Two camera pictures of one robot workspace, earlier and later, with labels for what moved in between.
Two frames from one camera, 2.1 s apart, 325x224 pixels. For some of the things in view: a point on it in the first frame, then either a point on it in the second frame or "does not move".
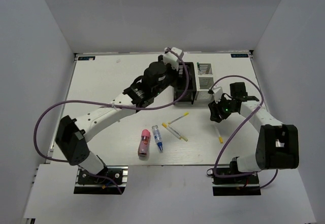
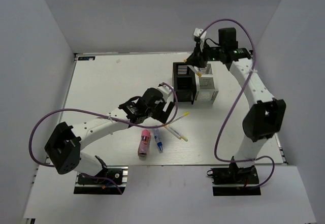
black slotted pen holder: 180,87 does not move
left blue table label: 86,58 does not move
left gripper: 174,73 → 162,116
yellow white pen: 221,138 → 198,73
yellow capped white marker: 184,114 does not move
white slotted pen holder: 204,80 does not move
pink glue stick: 144,142 does not move
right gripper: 216,110 → 195,59
